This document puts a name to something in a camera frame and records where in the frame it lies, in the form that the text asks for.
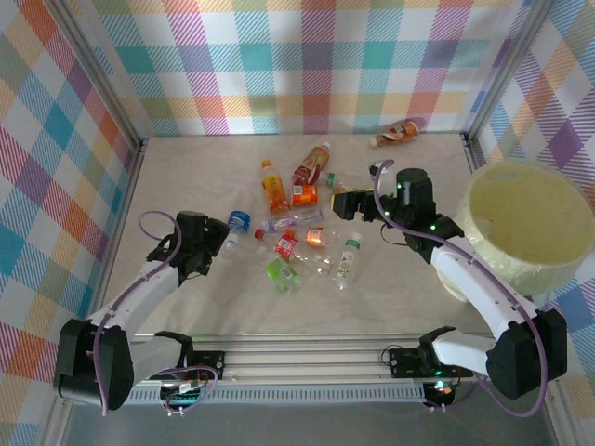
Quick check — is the red tea bottle white cap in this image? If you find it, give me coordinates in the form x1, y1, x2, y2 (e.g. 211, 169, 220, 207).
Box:
291, 141, 333, 187

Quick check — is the clear bottle small orange label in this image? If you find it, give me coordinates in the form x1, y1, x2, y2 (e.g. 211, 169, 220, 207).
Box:
304, 226, 350, 250

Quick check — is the blue label clear bottle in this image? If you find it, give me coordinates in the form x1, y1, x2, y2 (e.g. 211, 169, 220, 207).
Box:
221, 209, 255, 256

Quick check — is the green print bottle white cap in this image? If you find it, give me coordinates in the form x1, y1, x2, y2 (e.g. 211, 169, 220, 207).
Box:
330, 231, 364, 293

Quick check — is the pale yellow round bin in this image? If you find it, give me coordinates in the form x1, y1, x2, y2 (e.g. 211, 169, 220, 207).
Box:
436, 159, 592, 310

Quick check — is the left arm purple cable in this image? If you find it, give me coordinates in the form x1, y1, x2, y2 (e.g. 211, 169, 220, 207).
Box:
92, 211, 219, 417

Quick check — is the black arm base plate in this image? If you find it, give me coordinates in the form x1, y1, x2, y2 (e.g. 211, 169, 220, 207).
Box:
388, 347, 473, 380
160, 350, 227, 383

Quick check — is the clear bottle red cap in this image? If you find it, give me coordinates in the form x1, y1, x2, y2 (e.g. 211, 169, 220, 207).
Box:
253, 207, 325, 242

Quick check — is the clear bottle green cap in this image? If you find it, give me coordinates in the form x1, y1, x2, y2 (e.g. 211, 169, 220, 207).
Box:
324, 170, 373, 192

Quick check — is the aluminium frame post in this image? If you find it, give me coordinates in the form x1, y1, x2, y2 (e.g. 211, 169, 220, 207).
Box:
46, 0, 150, 152
462, 0, 554, 145

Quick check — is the brown orange label bottle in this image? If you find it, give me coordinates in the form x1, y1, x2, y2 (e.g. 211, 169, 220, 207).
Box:
369, 118, 422, 149

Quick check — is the grey slotted cable duct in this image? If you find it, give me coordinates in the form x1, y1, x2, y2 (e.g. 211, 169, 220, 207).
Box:
125, 384, 427, 405

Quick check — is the orange juice bottle yellow cap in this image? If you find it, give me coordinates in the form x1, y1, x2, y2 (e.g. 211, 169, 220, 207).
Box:
260, 159, 292, 215

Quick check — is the crushed green label bottle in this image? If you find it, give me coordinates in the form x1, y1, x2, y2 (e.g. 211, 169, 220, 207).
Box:
265, 257, 306, 295

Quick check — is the green terminal circuit board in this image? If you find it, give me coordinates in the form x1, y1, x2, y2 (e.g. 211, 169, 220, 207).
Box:
159, 379, 206, 411

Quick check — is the circuit board with lit LED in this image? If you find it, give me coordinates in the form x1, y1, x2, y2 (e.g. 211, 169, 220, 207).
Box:
426, 378, 459, 406

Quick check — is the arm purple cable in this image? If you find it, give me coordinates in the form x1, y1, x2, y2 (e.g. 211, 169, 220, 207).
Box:
92, 211, 219, 417
371, 159, 549, 417

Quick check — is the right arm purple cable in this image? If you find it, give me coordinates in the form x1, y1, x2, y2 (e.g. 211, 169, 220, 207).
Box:
371, 159, 549, 417

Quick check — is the red label clear bottle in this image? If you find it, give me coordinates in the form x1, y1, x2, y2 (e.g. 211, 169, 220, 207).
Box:
254, 231, 334, 275

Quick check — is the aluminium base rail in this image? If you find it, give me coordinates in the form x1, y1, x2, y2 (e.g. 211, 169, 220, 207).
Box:
125, 332, 498, 385

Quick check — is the aluminium side rail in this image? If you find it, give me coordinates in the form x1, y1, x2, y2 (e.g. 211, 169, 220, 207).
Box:
459, 132, 487, 187
87, 138, 150, 321

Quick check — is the thin black wire loop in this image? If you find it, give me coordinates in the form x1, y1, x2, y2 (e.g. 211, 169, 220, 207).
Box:
381, 342, 402, 371

